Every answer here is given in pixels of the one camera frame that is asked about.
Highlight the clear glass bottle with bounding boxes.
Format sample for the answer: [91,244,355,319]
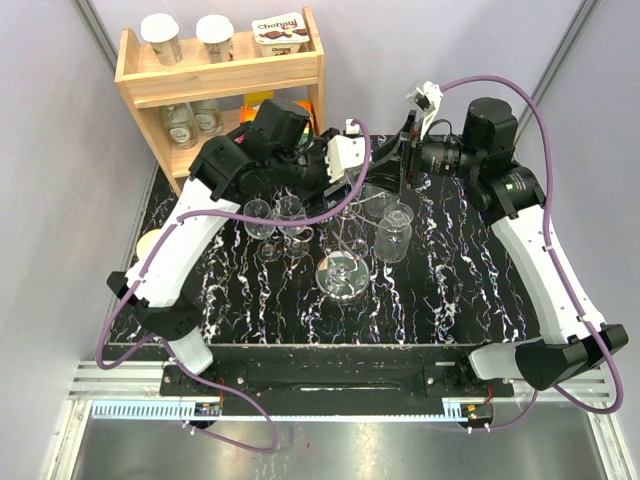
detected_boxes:
[191,99,224,136]
[159,103,197,149]

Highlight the left clear glass bottle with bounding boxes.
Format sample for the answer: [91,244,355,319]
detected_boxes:
[159,103,197,149]

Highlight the right clear glass bottle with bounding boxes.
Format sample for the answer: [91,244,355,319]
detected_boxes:
[191,99,224,136]

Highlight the white lidded cup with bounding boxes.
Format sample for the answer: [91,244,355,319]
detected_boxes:
[196,14,234,63]
[140,13,182,66]

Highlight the clear stemmed wine glass left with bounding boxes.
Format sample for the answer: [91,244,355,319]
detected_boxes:
[243,198,282,262]

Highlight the chrome wine glass rack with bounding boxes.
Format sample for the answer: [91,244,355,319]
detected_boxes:
[315,192,395,303]

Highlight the right white lidded cup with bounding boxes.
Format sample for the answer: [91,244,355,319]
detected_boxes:
[196,14,234,63]

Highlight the round yellow wooden coaster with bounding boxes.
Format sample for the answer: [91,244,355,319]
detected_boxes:
[135,229,161,260]

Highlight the clear stemmed wine glass right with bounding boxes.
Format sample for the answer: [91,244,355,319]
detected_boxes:
[274,195,311,259]

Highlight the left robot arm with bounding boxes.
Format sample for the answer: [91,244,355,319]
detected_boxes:
[107,98,371,395]

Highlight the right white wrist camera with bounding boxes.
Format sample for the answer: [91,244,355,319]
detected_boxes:
[406,80,443,140]

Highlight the wooden two-tier shelf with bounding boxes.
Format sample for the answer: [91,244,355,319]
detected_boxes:
[114,7,328,194]

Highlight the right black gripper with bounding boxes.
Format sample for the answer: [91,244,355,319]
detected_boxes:
[355,111,481,197]

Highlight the green Scrub Daddy box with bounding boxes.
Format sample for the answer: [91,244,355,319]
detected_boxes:
[294,99,317,139]

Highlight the left white lidded cup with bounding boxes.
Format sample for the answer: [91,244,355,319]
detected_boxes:
[140,13,182,66]

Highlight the ribbed goblet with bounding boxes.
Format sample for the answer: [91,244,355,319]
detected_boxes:
[361,183,399,218]
[344,167,366,193]
[374,202,414,263]

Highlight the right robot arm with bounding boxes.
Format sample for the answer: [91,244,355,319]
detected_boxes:
[367,97,629,396]

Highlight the Chobani yogurt tub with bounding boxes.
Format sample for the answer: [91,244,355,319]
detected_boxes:
[251,12,310,57]

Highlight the pink sponge box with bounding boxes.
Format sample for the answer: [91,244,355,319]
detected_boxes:
[239,90,275,124]

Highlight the clear stemmed wine glass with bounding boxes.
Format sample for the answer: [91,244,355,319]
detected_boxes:
[274,195,311,259]
[243,198,282,262]

